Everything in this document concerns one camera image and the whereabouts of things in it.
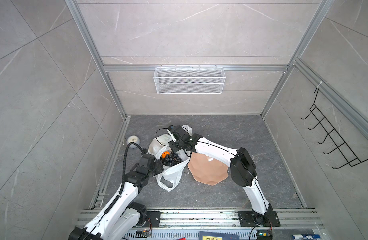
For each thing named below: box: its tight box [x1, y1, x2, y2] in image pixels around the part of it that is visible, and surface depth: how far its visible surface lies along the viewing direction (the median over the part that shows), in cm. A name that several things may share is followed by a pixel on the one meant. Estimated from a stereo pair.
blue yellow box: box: [199, 231, 240, 240], surface depth 69 cm
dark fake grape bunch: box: [160, 152, 183, 167], surface depth 92 cm
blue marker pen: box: [291, 234, 321, 240], surface depth 69 cm
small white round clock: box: [127, 135, 141, 145], surface depth 103 cm
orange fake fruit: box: [161, 151, 171, 159], surface depth 95 cm
